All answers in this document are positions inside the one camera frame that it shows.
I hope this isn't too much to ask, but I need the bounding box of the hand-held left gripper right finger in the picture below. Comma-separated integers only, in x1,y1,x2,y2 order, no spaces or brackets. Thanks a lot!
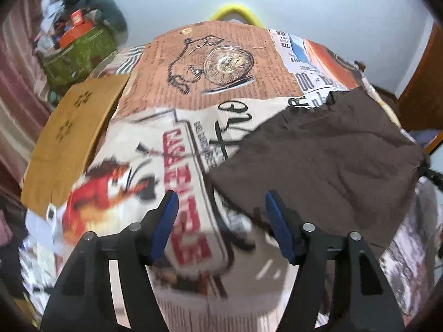
265,190,405,332

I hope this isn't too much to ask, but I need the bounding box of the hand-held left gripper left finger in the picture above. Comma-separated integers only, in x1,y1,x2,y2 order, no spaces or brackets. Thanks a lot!
40,190,179,332

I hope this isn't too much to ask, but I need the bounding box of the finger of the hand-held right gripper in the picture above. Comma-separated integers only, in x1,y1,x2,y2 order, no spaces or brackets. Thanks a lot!
415,164,443,193

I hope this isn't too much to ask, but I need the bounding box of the brown shirt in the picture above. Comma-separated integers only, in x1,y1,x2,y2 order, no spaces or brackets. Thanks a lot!
208,88,428,250

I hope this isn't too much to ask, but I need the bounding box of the brown cardboard sheet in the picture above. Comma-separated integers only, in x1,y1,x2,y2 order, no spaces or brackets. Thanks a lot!
21,74,139,221

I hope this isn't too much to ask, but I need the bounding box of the printed blanket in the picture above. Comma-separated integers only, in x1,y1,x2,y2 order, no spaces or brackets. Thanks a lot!
21,21,437,332

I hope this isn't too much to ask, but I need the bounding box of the green storage bag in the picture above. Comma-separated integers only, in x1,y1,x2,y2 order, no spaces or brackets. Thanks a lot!
43,24,118,89

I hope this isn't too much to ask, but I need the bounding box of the striped pink curtain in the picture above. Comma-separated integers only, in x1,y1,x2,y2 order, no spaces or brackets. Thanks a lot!
0,0,52,194

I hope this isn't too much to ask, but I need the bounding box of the orange box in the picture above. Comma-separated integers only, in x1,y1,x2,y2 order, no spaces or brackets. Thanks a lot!
59,10,96,48

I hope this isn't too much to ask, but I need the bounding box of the grey plush pillow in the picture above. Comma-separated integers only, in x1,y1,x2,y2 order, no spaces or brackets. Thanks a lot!
83,0,128,32

